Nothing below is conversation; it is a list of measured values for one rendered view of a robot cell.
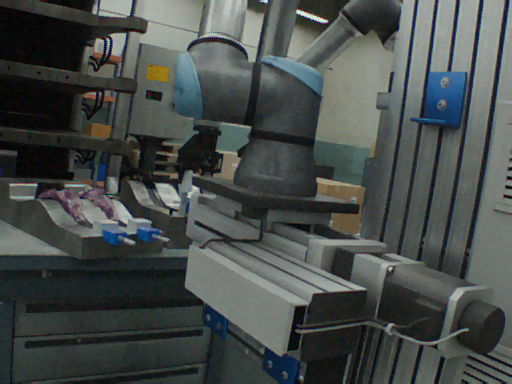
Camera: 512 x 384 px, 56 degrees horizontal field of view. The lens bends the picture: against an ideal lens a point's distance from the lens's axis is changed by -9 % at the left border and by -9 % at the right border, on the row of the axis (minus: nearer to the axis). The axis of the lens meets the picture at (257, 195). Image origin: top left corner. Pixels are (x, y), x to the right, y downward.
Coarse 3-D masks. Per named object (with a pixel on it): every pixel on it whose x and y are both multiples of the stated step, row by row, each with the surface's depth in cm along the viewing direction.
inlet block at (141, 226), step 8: (128, 224) 128; (136, 224) 126; (144, 224) 128; (136, 232) 126; (144, 232) 124; (152, 232) 125; (144, 240) 124; (152, 240) 126; (160, 240) 123; (168, 240) 123
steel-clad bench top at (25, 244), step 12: (0, 228) 127; (12, 228) 130; (0, 240) 116; (12, 240) 118; (24, 240) 120; (36, 240) 122; (0, 252) 106; (12, 252) 108; (24, 252) 110; (36, 252) 112; (48, 252) 114; (60, 252) 116; (168, 252) 135; (180, 252) 137
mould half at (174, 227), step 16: (128, 192) 162; (144, 192) 160; (160, 192) 164; (176, 192) 168; (192, 192) 173; (128, 208) 161; (144, 208) 151; (160, 208) 150; (176, 208) 156; (160, 224) 142; (176, 224) 139; (176, 240) 140; (192, 240) 143
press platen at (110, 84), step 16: (0, 64) 175; (16, 64) 178; (48, 80) 186; (64, 80) 190; (80, 80) 194; (96, 80) 196; (112, 80) 196; (128, 80) 197; (96, 96) 245; (96, 112) 250
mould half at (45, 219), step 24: (0, 192) 137; (24, 192) 137; (0, 216) 137; (24, 216) 129; (48, 216) 121; (96, 216) 131; (120, 216) 138; (48, 240) 121; (72, 240) 115; (96, 240) 115
